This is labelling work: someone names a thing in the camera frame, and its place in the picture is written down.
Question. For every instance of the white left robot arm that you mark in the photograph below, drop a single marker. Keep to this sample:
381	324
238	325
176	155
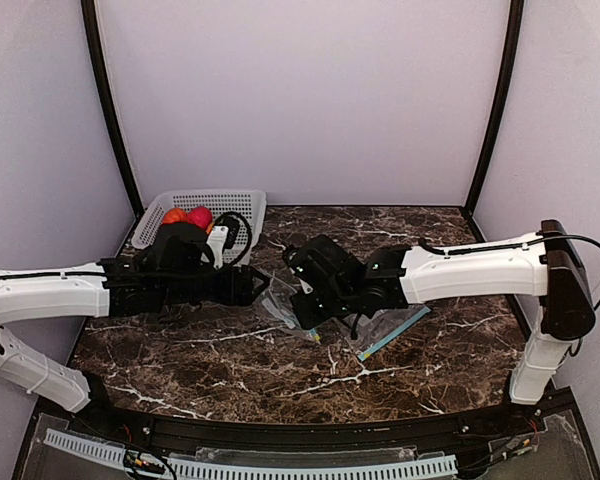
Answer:
111	287

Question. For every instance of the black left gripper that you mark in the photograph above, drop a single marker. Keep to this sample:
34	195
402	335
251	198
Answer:
243	285

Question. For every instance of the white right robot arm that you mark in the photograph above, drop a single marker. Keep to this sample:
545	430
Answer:
542	264

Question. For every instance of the clear zip bag yellow slider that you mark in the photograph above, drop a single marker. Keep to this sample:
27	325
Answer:
274	306

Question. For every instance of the clear zip bag blue zipper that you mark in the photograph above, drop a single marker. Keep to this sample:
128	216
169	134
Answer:
369	335

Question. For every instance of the left black frame post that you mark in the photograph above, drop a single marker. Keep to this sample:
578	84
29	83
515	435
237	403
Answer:
107	104

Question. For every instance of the black front frame rail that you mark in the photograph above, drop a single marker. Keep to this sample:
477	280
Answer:
459	431

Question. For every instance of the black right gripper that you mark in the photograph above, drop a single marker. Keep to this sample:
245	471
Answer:
307	310

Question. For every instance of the white perforated plastic basket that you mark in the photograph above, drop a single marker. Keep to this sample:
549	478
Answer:
245	210

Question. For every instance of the white slotted cable duct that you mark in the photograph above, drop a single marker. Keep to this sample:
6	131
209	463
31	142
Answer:
228	465

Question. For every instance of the pink toy fruit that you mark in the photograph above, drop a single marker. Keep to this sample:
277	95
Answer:
201	217

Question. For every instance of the orange toy pumpkin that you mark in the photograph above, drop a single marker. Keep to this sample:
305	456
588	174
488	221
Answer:
174	215

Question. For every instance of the right black frame post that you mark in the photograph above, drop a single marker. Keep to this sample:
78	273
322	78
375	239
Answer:
502	86

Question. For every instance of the black frame post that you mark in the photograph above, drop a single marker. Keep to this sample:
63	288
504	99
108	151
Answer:
107	104
502	86

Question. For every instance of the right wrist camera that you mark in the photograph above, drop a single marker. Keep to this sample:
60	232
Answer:
318	261

